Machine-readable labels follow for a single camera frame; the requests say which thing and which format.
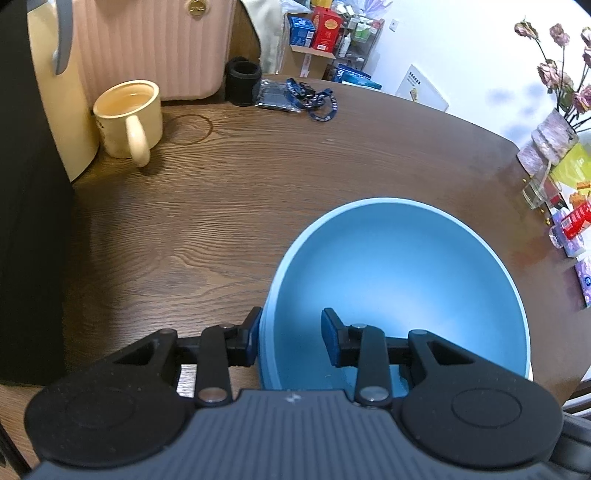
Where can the large black object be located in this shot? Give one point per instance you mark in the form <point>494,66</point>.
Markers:
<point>27,230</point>

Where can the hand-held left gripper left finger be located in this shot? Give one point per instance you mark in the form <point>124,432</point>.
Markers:
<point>253,339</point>

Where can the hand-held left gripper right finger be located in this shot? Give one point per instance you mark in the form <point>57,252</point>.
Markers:
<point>330,339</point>

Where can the beige cloth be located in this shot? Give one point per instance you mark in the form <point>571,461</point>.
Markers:
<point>268,32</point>

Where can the white leaning board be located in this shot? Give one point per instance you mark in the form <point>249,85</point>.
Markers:
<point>422,87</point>

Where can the purple tissue pack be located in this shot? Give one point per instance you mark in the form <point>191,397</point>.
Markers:
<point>585,281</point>

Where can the yellow mug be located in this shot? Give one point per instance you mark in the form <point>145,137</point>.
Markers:
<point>124,120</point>

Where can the blue ribbed bowl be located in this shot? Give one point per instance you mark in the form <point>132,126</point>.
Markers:
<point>397,286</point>

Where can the black cylinder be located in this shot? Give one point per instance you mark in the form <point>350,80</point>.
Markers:
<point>242,83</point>

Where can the cardboard box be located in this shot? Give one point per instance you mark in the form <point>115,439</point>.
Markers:
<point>309,62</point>

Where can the red flat carton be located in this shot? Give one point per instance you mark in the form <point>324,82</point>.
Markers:
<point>556,194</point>

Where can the flat blue white box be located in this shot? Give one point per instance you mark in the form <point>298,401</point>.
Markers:
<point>358,77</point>

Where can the red label water bottle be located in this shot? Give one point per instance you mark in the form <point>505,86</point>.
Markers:
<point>575,224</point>

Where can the clear drinking glass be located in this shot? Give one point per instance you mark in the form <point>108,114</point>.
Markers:
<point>535,191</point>

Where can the pink ribbed suitcase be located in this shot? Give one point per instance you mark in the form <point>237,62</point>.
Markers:
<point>152,50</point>

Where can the brown chair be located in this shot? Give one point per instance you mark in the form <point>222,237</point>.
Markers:
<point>247,41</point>

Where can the mottled pink vase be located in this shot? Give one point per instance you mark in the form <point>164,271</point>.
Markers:
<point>547,143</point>

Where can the blue carton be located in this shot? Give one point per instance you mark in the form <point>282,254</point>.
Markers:
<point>302,30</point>

